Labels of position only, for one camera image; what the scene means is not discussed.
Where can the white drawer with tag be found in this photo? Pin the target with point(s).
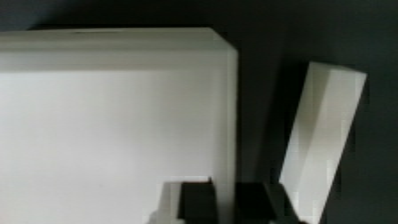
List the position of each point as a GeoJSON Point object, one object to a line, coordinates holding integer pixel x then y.
{"type": "Point", "coordinates": [118, 124]}

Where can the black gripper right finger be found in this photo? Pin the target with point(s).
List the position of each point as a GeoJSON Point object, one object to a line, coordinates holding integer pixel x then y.
{"type": "Point", "coordinates": [263, 205]}

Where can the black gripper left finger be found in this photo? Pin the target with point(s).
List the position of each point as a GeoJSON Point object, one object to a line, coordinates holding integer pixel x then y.
{"type": "Point", "coordinates": [182, 201]}

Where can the white rear drawer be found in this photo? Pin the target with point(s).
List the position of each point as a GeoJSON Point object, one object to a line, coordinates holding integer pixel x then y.
{"type": "Point", "coordinates": [327, 106]}

